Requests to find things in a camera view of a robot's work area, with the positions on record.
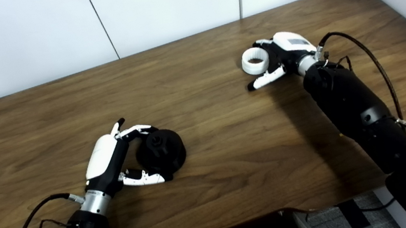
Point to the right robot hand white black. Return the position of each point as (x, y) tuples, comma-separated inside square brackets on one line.
[(292, 45)]

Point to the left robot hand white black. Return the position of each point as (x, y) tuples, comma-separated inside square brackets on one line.
[(100, 157)]

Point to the round black plastic part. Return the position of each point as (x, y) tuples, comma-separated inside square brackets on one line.
[(167, 152)]

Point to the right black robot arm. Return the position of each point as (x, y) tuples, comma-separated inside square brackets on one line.
[(359, 109)]

